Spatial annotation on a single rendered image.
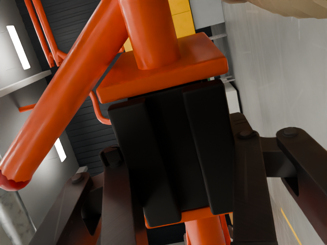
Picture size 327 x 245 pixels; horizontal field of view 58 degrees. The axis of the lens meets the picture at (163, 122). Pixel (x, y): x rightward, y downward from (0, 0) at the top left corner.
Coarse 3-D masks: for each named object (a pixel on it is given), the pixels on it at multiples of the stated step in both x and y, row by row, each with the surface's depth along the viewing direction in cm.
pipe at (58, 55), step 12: (24, 0) 746; (36, 0) 714; (36, 24) 763; (48, 24) 737; (48, 36) 740; (48, 48) 791; (48, 60) 792; (60, 60) 761; (24, 108) 871; (96, 108) 817; (108, 120) 782
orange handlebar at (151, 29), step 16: (128, 0) 12; (144, 0) 12; (160, 0) 13; (128, 16) 13; (144, 16) 13; (160, 16) 13; (128, 32) 14; (144, 32) 13; (160, 32) 13; (144, 48) 13; (160, 48) 13; (176, 48) 14; (144, 64) 14; (160, 64) 13; (192, 224) 18; (208, 224) 17; (224, 224) 21; (192, 240) 18; (208, 240) 18; (224, 240) 24
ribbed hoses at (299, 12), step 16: (224, 0) 19; (240, 0) 18; (256, 0) 11; (272, 0) 9; (288, 0) 8; (304, 0) 8; (320, 0) 7; (288, 16) 10; (304, 16) 9; (320, 16) 9
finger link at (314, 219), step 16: (288, 128) 13; (288, 144) 12; (304, 144) 12; (304, 160) 11; (320, 160) 11; (304, 176) 11; (320, 176) 10; (304, 192) 11; (320, 192) 10; (304, 208) 12; (320, 208) 10; (320, 224) 10
